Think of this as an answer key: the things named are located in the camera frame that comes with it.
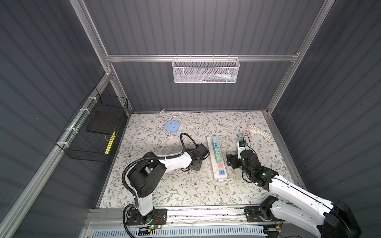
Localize long white power strip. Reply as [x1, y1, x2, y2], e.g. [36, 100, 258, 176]
[206, 135, 228, 182]

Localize teal small power strip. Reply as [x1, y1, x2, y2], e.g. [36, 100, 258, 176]
[236, 133, 246, 150]

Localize green plug cube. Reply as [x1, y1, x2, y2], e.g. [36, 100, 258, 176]
[215, 153, 222, 163]

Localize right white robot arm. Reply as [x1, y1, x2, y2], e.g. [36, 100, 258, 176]
[226, 149, 362, 238]

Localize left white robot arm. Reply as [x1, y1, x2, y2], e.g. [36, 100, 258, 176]
[126, 144, 210, 217]

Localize floral patterned table mat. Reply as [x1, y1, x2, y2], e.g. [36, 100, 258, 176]
[99, 112, 292, 208]

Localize round blue power hub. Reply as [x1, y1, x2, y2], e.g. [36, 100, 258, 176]
[164, 120, 181, 134]

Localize yellow marker pen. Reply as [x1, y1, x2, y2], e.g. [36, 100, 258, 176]
[105, 131, 117, 155]

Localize black foam pad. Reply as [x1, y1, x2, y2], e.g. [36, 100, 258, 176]
[86, 111, 119, 135]

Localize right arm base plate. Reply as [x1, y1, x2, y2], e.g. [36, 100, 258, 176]
[244, 206, 284, 223]

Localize coiled white cable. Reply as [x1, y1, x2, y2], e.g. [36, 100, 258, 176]
[246, 124, 272, 140]

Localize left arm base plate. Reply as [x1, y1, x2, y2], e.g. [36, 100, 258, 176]
[125, 208, 168, 226]

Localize white wire mesh basket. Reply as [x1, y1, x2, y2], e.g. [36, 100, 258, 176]
[172, 56, 240, 84]

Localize black corrugated cable conduit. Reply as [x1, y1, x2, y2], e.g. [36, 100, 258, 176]
[121, 132, 197, 238]

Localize black wire basket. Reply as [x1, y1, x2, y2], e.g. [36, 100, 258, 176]
[56, 89, 129, 162]

